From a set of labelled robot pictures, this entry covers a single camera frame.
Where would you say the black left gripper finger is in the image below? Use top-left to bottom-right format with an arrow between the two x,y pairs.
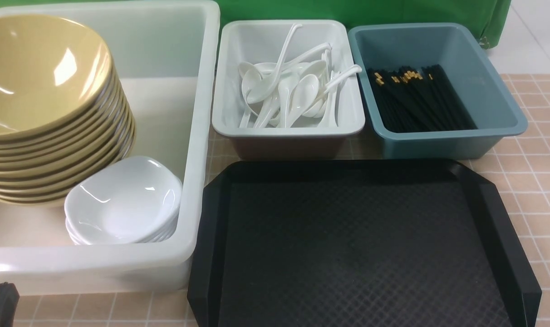
0,283 -> 20,327

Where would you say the stack of white dishes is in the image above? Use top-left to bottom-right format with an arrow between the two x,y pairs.
64,156 -> 182,246

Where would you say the stack of yellow bowls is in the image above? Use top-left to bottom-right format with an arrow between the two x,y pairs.
0,14 -> 137,206

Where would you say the large white plastic tub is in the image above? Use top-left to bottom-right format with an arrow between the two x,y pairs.
0,0 -> 220,296

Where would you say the light grey spoon bin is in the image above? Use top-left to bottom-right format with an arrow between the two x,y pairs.
211,20 -> 365,160

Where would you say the black plastic serving tray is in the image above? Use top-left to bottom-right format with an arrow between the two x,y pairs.
187,158 -> 542,327

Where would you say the pile of white spoons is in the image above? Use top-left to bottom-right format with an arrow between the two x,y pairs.
237,24 -> 362,129

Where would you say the pile of black chopsticks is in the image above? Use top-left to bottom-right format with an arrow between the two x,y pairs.
366,64 -> 477,133

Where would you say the teal chopstick bin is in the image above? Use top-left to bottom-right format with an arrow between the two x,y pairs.
348,23 -> 528,160

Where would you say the green cloth backdrop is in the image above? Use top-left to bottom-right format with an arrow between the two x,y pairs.
0,0 -> 512,50

